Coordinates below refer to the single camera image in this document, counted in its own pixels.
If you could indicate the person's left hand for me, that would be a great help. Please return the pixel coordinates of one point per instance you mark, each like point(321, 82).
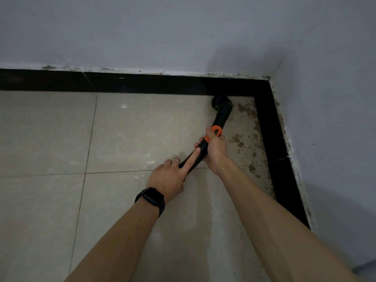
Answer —
point(166, 182)

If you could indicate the person's right hand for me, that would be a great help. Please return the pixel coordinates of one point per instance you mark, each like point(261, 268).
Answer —
point(216, 152)

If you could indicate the person's left forearm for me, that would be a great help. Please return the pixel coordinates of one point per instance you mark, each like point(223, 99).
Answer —
point(117, 249)

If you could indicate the person's right forearm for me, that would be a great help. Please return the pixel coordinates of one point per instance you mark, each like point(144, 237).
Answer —
point(282, 226)

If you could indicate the black smartwatch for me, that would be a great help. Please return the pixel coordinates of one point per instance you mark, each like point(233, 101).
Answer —
point(151, 199)

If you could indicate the black baseboard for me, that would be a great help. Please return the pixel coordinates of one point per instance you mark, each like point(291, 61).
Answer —
point(147, 83)

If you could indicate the light grey trousers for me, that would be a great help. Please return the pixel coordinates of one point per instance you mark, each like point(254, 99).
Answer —
point(365, 273)

